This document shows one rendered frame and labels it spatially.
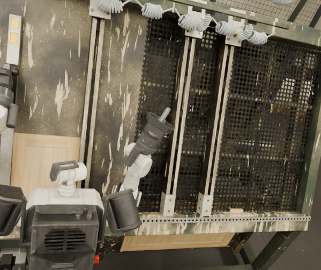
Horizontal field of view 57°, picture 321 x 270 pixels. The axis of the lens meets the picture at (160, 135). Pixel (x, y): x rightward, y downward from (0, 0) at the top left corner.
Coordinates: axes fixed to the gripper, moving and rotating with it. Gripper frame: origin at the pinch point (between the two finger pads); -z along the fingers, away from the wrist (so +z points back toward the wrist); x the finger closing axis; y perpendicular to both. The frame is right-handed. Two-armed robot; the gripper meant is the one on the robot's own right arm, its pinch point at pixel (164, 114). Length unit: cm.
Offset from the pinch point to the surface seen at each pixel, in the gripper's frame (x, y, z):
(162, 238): -41, 65, 106
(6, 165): 52, -6, 63
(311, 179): -101, 90, 14
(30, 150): 48, 2, 55
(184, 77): 5.4, 48.4, -6.6
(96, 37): 51, 29, -4
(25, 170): 45, -1, 65
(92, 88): 40.2, 23.2, 17.5
